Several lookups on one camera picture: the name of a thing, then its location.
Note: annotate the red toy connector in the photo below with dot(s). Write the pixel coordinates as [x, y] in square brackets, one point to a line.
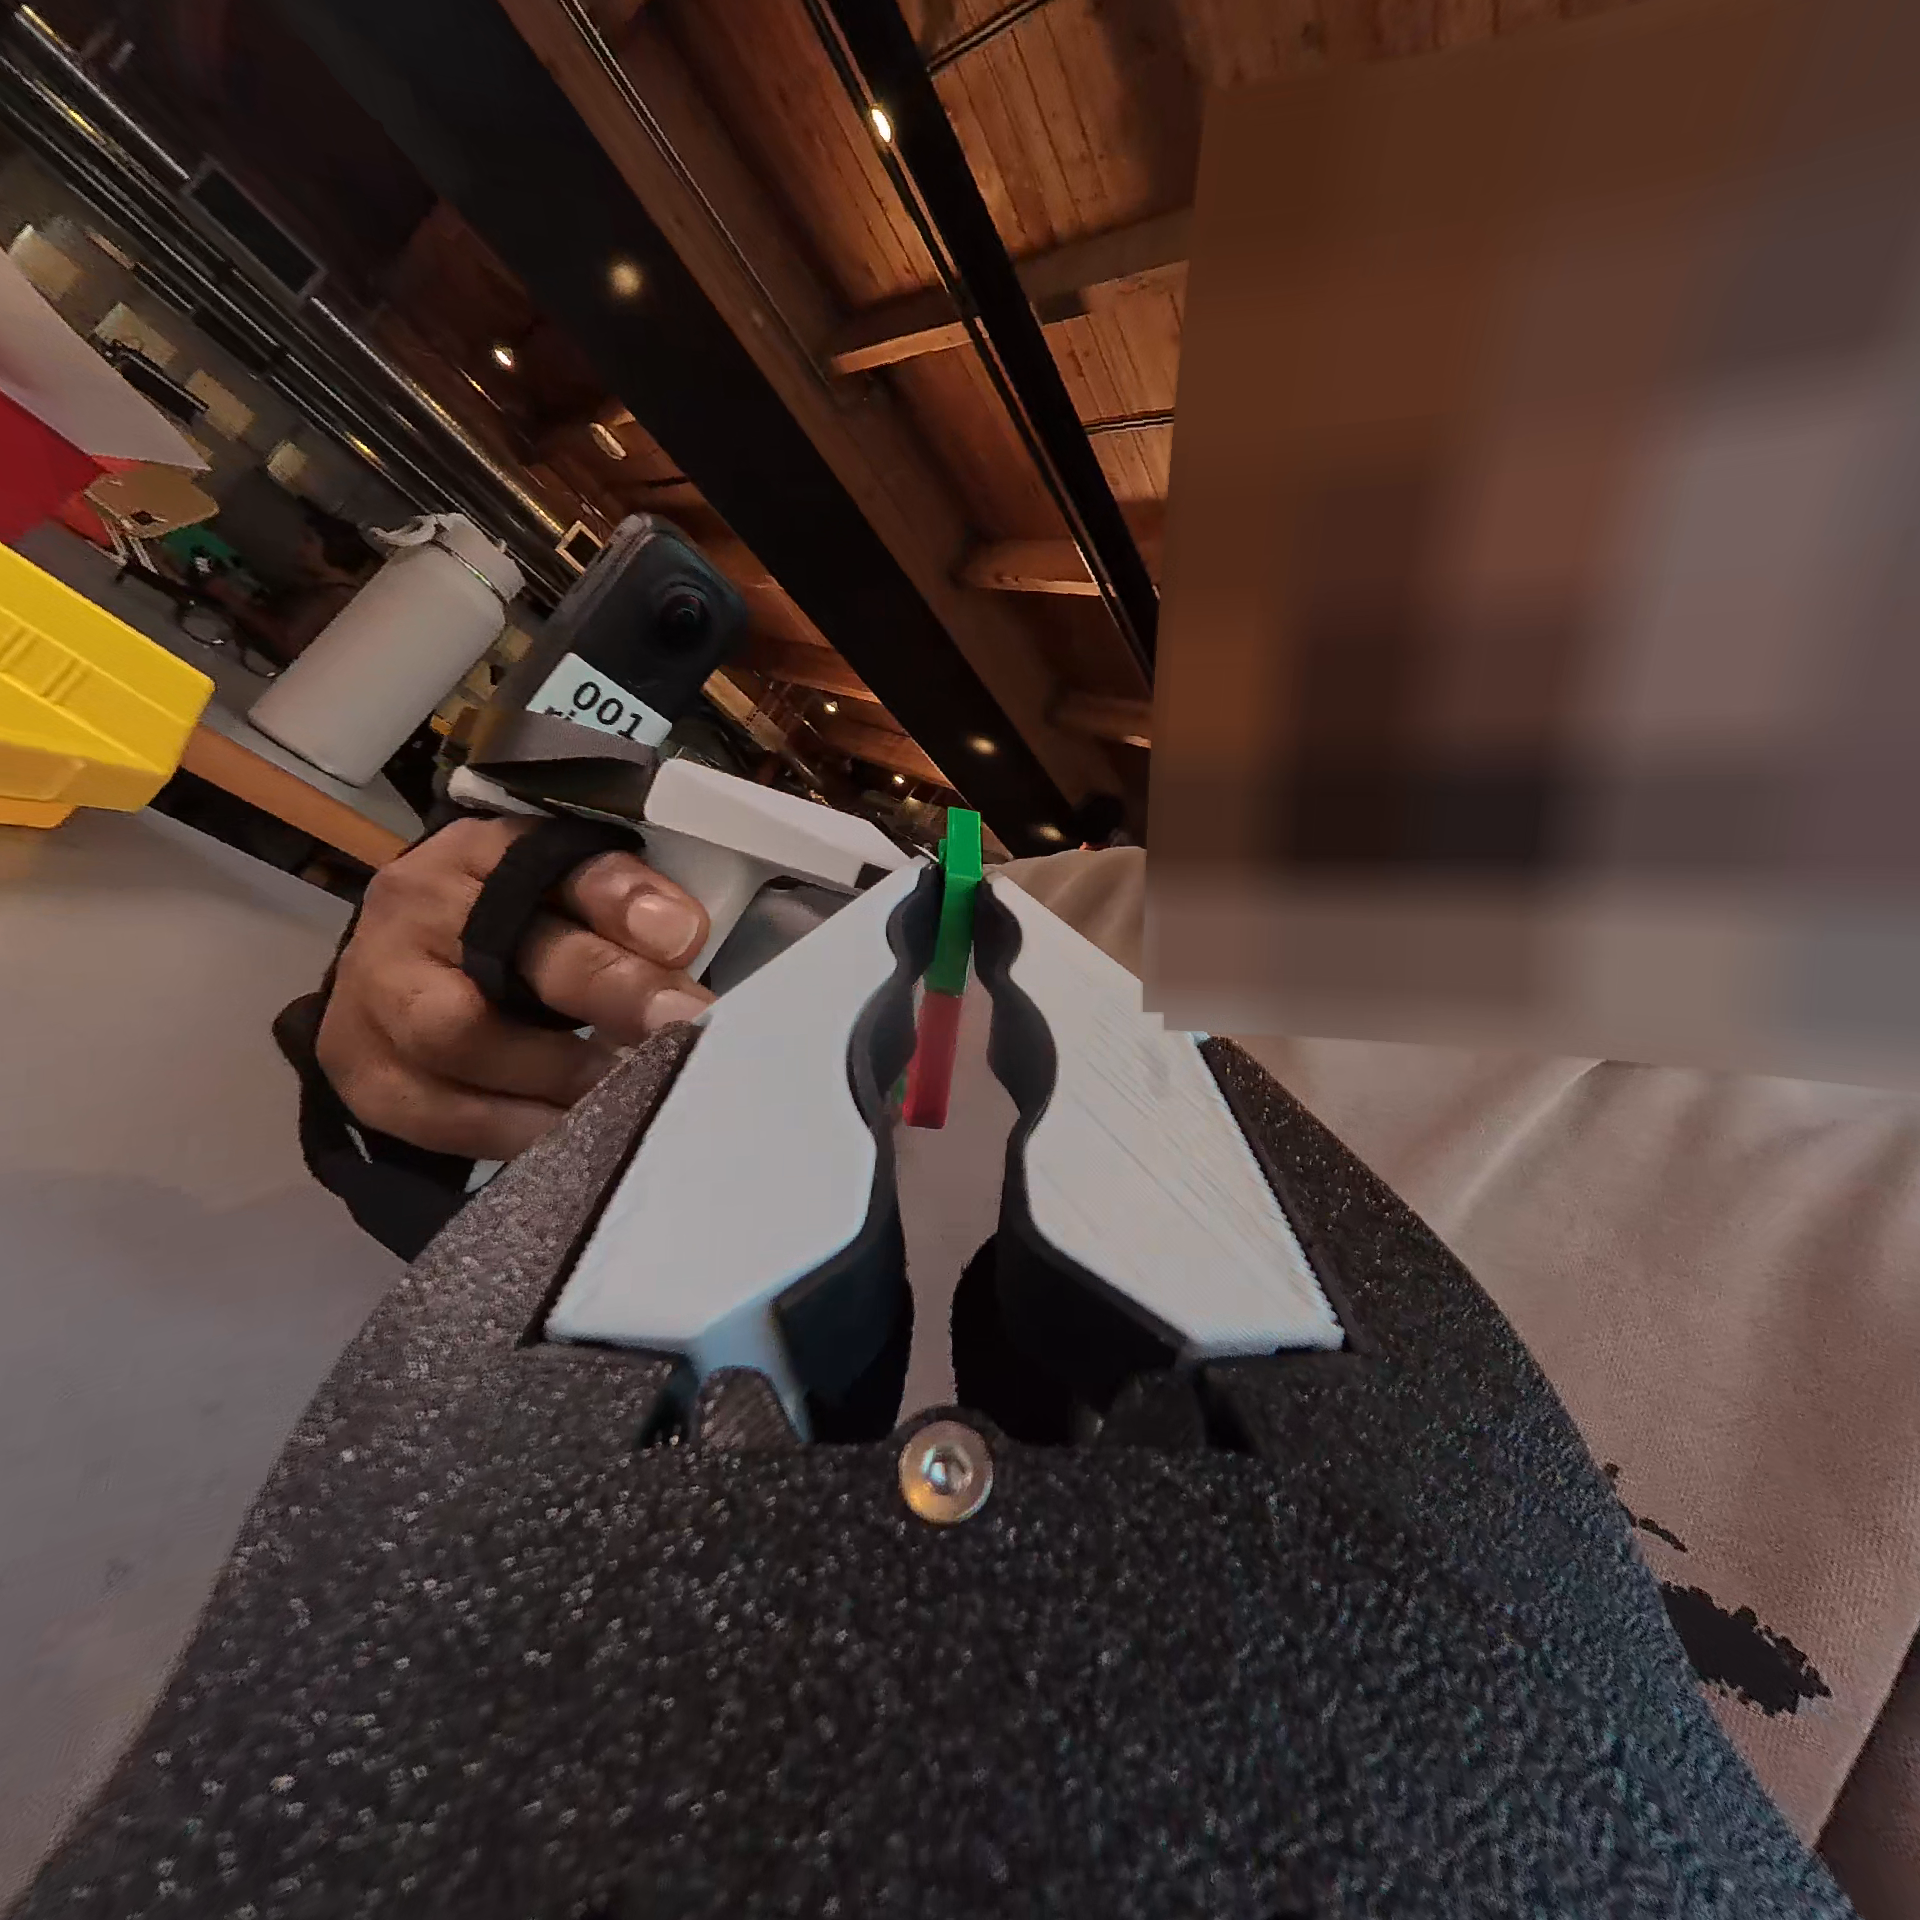
[933, 1057]

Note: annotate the person's right hand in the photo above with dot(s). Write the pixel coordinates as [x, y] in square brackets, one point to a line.
[450, 1020]

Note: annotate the yellow parts bin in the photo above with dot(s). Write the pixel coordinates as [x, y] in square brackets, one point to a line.
[93, 691]

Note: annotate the red storage bin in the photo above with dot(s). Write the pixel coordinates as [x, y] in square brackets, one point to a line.
[38, 477]

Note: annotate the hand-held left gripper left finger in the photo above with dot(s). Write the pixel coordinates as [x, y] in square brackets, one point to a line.
[737, 1171]

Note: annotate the white water bottle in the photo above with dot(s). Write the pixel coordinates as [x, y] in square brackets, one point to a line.
[375, 645]

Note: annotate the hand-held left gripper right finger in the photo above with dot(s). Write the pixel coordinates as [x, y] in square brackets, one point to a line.
[1170, 1171]

